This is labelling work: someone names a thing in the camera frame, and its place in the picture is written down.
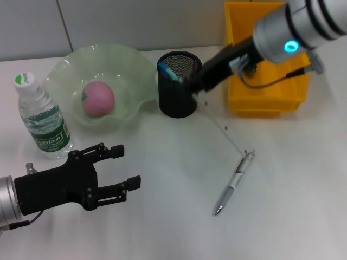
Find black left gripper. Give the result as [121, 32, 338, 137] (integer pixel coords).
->
[13, 142, 142, 217]

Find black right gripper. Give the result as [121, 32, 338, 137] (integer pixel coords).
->
[179, 36, 263, 96]

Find blue plastic scissors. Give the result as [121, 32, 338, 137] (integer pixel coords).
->
[158, 62, 182, 82]

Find transparent plastic ruler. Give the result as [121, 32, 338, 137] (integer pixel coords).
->
[189, 92, 252, 158]

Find pink peach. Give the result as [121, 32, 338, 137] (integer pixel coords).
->
[81, 80, 115, 118]

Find clear green-label water bottle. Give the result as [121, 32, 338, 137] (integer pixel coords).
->
[13, 71, 74, 160]

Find white grey ballpoint pen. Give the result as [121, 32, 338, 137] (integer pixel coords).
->
[212, 148, 256, 217]

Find black mesh pen holder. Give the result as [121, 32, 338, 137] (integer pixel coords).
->
[157, 50, 203, 119]

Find pale green glass fruit plate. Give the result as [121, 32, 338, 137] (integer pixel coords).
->
[43, 43, 158, 127]

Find yellow plastic bin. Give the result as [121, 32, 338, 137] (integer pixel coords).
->
[223, 1, 312, 118]

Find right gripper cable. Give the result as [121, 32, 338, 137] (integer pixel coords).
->
[229, 53, 325, 89]

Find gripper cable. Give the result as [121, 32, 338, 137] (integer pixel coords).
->
[0, 211, 44, 231]
[229, 53, 325, 89]

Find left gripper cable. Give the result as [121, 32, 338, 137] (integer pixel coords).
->
[0, 211, 44, 231]

